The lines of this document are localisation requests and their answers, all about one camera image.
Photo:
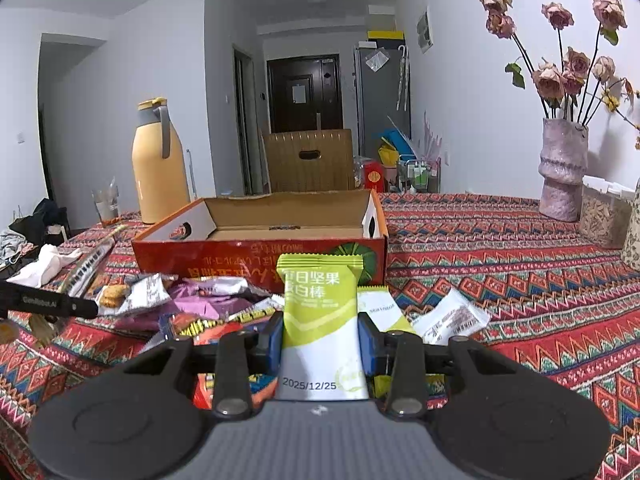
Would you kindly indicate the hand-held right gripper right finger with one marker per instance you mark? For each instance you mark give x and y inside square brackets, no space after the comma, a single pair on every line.
[368,350]

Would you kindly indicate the pile of clothes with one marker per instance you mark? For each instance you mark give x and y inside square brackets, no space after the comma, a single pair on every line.
[12,252]

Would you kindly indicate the pile of assorted snack packets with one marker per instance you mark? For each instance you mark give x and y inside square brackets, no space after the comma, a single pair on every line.
[215,305]

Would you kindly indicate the side door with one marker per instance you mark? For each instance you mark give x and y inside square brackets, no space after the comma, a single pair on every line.
[243,120]

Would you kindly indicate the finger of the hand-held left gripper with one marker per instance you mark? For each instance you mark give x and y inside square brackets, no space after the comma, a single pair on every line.
[84,307]

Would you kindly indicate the yellow bag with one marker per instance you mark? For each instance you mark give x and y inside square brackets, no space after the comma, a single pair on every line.
[388,156]

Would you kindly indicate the thin white pole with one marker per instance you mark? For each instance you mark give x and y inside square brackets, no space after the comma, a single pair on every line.
[189,175]

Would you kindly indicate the white folded umbrella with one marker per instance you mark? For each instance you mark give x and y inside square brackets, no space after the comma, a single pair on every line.
[401,77]

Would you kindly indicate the grey cracker snack packet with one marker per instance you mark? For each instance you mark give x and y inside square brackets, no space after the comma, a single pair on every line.
[145,292]

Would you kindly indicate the white snack packet green corner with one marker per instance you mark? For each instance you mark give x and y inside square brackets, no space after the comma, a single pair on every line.
[382,310]

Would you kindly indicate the beige woven object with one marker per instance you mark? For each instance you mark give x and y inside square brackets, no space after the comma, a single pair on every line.
[633,240]

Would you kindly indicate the green and white snack packet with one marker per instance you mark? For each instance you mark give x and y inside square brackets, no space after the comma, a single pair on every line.
[320,310]

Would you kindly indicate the white snack packet brown print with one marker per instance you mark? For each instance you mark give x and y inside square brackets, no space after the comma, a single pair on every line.
[450,317]

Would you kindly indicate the wall panel box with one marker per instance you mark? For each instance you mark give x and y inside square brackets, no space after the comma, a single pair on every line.
[424,30]

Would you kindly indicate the dark entrance door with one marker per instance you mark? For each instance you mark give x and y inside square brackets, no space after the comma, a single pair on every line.
[305,90]

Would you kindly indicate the clear container of seeds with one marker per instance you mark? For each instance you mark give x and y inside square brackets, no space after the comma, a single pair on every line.
[602,220]

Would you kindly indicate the black bag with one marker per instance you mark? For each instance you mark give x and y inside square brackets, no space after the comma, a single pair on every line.
[42,217]

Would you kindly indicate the clear plastic bag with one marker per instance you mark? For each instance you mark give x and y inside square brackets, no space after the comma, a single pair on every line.
[377,59]

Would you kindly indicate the red gift box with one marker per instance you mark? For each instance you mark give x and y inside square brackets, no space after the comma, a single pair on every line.
[374,176]

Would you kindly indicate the pink translucent plastic piece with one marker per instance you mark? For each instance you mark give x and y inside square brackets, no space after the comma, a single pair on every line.
[433,135]

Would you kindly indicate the blue plastic item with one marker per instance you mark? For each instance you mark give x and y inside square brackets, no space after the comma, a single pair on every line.
[395,140]

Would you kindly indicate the white crumpled cloth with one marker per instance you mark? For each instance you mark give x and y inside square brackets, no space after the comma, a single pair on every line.
[42,265]

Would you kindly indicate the orange cardboard box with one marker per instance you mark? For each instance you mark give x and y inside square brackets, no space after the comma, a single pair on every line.
[280,265]

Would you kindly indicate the dried pink roses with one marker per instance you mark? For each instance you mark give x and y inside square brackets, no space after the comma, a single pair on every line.
[555,77]

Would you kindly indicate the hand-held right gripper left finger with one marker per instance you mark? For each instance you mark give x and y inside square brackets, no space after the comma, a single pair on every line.
[272,345]

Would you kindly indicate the pink textured vase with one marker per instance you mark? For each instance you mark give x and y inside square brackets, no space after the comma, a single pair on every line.
[562,170]

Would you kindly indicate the drinking glass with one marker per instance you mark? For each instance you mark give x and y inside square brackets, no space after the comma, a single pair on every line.
[106,207]

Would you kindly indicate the yellow box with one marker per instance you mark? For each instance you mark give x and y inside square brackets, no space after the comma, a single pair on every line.
[386,35]

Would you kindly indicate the long clear striped packet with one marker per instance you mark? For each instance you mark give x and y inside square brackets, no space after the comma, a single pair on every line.
[92,265]

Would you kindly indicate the grey refrigerator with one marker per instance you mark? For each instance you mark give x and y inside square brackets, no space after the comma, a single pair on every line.
[380,100]

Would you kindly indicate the yellow thermos jug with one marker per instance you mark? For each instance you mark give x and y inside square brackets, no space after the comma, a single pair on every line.
[160,175]

